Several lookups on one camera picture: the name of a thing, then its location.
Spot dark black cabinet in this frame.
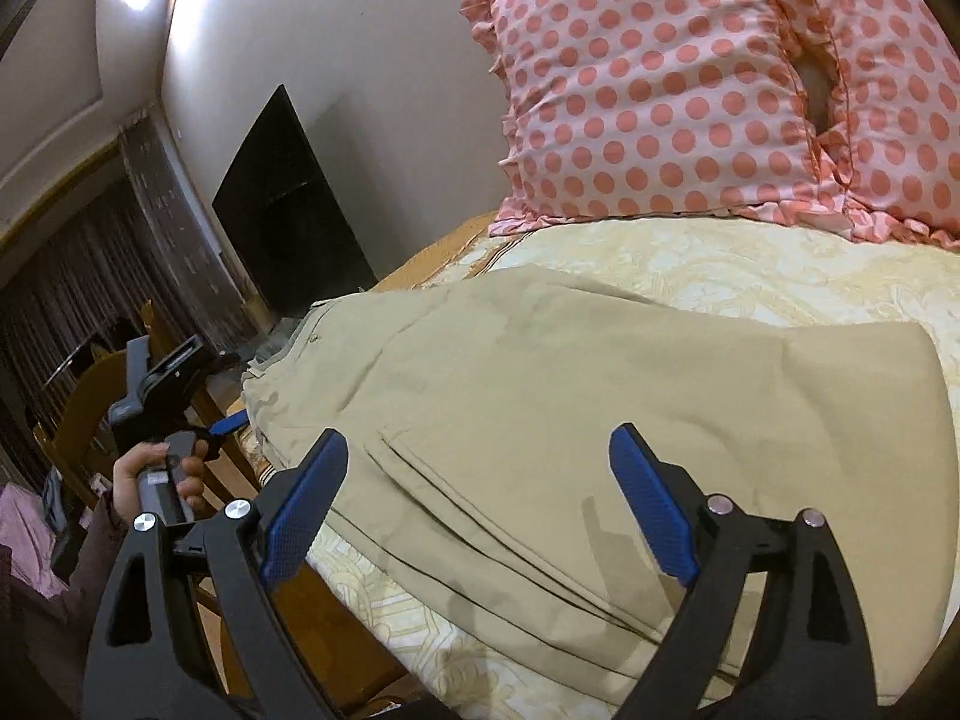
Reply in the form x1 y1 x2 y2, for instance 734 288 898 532
212 86 376 317

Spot dark window curtain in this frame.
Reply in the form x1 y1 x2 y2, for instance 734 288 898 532
2 117 256 488

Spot wooden chair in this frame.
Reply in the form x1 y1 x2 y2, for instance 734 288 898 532
32 299 178 511

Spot pink polka-dot pillow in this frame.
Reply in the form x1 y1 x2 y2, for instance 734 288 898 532
745 0 960 251
460 0 850 236

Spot person's left forearm sleeve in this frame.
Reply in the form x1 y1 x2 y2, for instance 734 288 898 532
2 493 128 718

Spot yellow floral bed sheet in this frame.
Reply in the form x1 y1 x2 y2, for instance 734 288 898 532
308 218 958 718

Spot left pink polka-dot pillow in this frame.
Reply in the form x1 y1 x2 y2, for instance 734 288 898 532
460 0 850 236

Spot khaki beige pants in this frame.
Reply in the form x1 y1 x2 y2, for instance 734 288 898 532
242 266 958 704

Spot right pink polka-dot pillow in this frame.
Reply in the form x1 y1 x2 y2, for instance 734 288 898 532
745 0 960 251

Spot person's left hand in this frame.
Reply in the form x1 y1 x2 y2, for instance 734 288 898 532
112 439 208 525

